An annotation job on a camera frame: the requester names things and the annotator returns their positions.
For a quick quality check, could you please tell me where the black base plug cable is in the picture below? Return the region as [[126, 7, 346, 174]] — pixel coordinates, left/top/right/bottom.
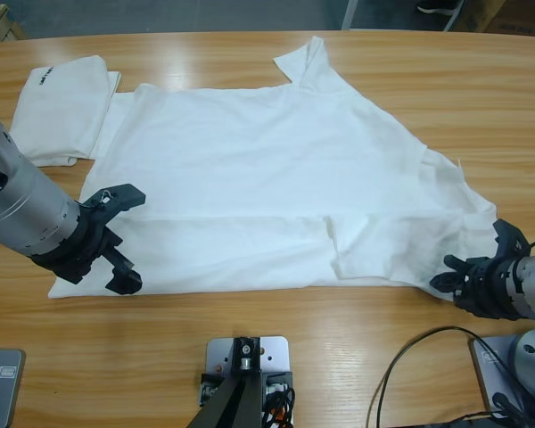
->
[[445, 391, 535, 428]]

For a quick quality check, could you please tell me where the white metal table leg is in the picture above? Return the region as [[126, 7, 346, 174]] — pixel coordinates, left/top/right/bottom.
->
[[443, 0, 472, 32], [341, 0, 362, 31]]

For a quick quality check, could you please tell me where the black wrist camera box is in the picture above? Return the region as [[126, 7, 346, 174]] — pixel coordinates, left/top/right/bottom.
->
[[491, 218, 531, 259], [78, 182, 147, 218]]

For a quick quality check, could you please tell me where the white block with dark post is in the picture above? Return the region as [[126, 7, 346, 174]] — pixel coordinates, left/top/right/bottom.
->
[[186, 336, 295, 428]]

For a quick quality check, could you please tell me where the wooden pallet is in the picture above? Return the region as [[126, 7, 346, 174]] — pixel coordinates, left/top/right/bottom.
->
[[0, 4, 28, 44]]

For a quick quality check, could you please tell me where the brown cardboard box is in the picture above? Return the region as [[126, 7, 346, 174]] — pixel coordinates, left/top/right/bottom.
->
[[452, 0, 535, 37]]

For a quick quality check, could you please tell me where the black shoe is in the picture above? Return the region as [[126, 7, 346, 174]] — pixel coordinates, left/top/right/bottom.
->
[[416, 0, 465, 17]]

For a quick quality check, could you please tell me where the folded white T-shirt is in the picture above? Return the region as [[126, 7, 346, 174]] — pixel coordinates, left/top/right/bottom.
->
[[8, 54, 122, 169]]

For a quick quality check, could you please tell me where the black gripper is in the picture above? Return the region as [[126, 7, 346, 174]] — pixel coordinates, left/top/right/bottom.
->
[[29, 209, 143, 295], [430, 253, 525, 321]]

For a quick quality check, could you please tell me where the orange cable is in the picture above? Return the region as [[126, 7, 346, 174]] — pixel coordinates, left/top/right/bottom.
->
[[267, 396, 293, 424]]

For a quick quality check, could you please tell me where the grey base plate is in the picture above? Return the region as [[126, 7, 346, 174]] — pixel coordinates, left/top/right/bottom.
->
[[467, 333, 535, 420], [0, 348, 27, 428]]

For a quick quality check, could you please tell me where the white t-shirt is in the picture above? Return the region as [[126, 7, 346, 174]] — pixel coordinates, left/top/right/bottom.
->
[[8, 54, 122, 169], [47, 36, 503, 300]]

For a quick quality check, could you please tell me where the long looped black cable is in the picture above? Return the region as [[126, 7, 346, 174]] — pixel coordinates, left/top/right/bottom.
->
[[367, 326, 525, 428]]

